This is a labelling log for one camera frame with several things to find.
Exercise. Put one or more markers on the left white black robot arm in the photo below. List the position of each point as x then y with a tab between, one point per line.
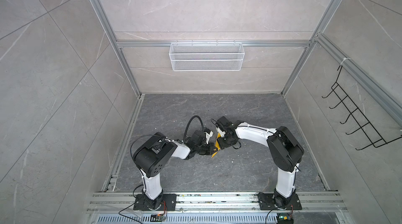
151	157

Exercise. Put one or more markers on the white wire mesh basket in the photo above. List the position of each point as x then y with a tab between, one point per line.
192	57

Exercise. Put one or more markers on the left green circuit board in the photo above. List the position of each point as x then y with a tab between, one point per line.
158	217

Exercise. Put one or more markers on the aluminium front rail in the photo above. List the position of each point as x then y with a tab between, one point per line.
187	202

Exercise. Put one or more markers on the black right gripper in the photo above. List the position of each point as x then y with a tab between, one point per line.
222	145

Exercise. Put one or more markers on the right green circuit board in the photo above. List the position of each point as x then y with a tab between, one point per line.
284	219

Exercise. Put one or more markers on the yellow square paper sheet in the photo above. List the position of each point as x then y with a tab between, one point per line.
215	149

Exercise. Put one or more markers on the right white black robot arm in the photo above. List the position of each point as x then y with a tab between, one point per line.
285	150

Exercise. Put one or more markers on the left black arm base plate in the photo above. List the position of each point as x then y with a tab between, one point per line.
162	202

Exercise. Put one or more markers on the black wire hook rack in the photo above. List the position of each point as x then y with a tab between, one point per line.
356	114

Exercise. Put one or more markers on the aluminium corner frame post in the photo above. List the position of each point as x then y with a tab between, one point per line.
100	13

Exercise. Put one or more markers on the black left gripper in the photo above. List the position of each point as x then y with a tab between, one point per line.
211	150

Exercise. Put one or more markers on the green circuit board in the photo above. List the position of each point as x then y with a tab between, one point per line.
284	219
158	217

